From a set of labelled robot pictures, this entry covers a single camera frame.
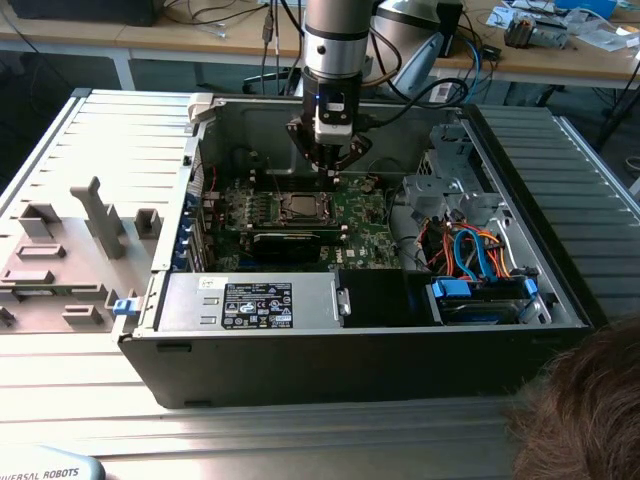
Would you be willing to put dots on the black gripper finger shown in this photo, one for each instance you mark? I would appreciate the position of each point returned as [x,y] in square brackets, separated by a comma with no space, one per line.
[305,137]
[356,150]

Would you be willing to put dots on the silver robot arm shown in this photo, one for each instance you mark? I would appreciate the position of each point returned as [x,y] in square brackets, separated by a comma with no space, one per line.
[335,30]

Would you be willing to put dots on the CPU socket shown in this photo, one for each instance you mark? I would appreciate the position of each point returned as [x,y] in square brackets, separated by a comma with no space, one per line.
[306,220]

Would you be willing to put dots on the green motherboard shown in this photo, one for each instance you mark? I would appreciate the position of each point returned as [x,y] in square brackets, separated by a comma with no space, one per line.
[370,235]

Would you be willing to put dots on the silver metal drive cage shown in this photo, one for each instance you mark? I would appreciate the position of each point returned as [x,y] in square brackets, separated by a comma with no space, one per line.
[440,195]

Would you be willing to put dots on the pale grey slanted panel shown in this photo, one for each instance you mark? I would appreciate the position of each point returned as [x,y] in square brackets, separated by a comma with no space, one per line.
[422,57]

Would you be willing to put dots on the black graphics card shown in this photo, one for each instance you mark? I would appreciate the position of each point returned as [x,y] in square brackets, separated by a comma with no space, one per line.
[285,250]

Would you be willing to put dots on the wooden desk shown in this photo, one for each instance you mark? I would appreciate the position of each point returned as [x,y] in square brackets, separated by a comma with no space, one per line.
[175,37]
[550,62]

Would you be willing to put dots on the black upright box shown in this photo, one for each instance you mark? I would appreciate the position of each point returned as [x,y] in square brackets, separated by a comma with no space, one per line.
[450,25]

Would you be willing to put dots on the silver power supply unit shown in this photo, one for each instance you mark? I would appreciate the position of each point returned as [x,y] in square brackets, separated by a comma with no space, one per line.
[190,300]

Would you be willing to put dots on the hard disk in blue carrier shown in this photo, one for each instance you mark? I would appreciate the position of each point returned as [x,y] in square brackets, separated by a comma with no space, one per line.
[475,312]

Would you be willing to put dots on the copper finned heat sink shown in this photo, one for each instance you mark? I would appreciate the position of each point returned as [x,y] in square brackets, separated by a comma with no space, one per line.
[520,31]

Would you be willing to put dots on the black open PC case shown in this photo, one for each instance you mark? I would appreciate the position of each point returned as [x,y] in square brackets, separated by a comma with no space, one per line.
[350,370]

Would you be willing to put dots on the grey metal device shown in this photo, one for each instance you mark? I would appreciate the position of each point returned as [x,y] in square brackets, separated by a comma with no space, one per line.
[550,36]

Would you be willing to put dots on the small blue plastic clip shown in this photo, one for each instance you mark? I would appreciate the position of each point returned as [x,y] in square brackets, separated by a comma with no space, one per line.
[122,306]

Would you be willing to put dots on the black box on desk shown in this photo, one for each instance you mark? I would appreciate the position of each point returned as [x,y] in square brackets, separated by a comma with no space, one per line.
[75,12]

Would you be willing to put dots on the grey parts rack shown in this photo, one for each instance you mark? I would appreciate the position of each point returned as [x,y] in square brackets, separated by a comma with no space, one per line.
[75,240]

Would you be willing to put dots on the blue box on desk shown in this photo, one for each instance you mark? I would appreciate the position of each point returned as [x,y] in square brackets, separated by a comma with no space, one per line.
[590,6]

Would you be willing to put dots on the brown-haired person's head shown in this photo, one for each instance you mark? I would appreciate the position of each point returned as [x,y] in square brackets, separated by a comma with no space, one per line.
[585,415]

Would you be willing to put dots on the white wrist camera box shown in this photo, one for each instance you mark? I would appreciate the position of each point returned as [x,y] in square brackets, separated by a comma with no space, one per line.
[332,132]

